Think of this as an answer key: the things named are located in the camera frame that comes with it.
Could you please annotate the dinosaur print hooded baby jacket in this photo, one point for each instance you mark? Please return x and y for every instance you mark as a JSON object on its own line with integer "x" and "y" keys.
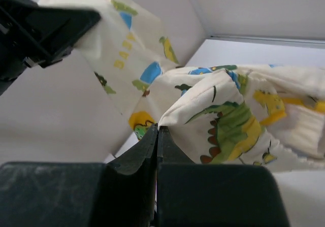
{"x": 264, "y": 115}

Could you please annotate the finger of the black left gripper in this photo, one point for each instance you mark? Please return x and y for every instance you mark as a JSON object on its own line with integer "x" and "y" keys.
{"x": 32, "y": 35}

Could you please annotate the aluminium frame rail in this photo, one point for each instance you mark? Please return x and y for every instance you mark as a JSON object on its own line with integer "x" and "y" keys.
{"x": 269, "y": 39}

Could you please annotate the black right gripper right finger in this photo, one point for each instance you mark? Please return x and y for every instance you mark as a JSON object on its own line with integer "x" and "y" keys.
{"x": 189, "y": 194}

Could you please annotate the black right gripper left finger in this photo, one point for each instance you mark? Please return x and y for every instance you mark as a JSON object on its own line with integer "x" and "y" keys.
{"x": 119, "y": 193}

